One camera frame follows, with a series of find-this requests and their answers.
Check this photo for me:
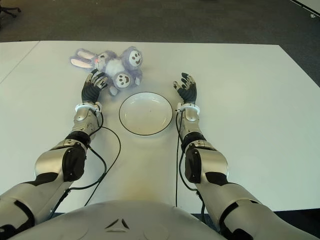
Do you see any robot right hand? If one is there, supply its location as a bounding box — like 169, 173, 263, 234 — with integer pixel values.
171, 72, 198, 105

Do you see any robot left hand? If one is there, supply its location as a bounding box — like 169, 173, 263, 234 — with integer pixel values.
81, 70, 110, 104

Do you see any purple plush bunny doll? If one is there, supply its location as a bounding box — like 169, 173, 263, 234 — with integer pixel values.
69, 46, 147, 97

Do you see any white plate with black rim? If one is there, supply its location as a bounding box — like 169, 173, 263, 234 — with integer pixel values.
118, 91, 174, 137

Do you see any black office chair base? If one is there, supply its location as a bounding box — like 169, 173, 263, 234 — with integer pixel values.
0, 0, 22, 18

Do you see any silver robot torso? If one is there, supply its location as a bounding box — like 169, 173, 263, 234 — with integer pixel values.
0, 199, 253, 240

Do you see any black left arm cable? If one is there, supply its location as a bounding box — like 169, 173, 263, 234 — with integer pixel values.
48, 111, 122, 221

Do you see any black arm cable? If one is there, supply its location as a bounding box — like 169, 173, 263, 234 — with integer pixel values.
48, 111, 122, 221
174, 109, 209, 226

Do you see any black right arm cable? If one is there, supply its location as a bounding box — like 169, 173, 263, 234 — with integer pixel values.
174, 109, 209, 226

